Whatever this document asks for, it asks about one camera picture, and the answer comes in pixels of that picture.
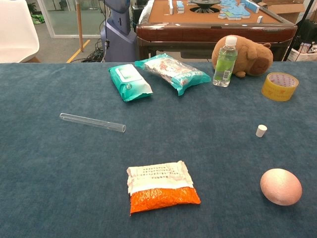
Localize clear glass test tube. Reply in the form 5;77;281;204
59;113;126;133

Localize white test tube cap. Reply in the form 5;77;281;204
255;124;268;138

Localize teal wet wipes pack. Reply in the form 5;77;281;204
108;63;154;103

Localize teal snack bag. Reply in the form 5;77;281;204
134;53;212;96

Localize orange and white packet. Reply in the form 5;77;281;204
126;160;202;216

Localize clear bottle with green label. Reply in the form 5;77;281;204
212;35;239;88

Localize blue-grey machine base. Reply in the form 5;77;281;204
100;0;138;62

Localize brown mahjong table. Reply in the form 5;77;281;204
136;0;298;62

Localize white plastic bag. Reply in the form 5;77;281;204
138;0;156;25

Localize brown capybara plush toy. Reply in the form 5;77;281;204
211;34;274;78

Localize wooden pole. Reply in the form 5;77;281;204
75;0;84;53

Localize blue tablecloth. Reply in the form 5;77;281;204
0;61;317;238

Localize black mahjong table centre dish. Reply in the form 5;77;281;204
189;0;222;13

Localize yellow tape roll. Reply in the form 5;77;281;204
261;72;300;102

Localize pile of blue mahjong tiles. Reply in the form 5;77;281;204
217;0;252;20

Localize pink egg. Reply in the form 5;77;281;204
260;168;303;206

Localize row of blue mahjong tiles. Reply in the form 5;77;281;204
241;0;260;13

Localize green floor object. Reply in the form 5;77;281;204
32;14;46;25

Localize white printed boxes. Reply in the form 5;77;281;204
288;42;317;62

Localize green potted plant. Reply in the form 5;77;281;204
26;2;38;15

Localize cardboard box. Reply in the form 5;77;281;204
257;0;307;25

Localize white plastic chair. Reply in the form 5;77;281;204
0;0;40;63

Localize black equipment case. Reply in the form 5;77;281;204
296;19;317;50

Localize black floor cables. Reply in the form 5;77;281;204
81;38;107;62

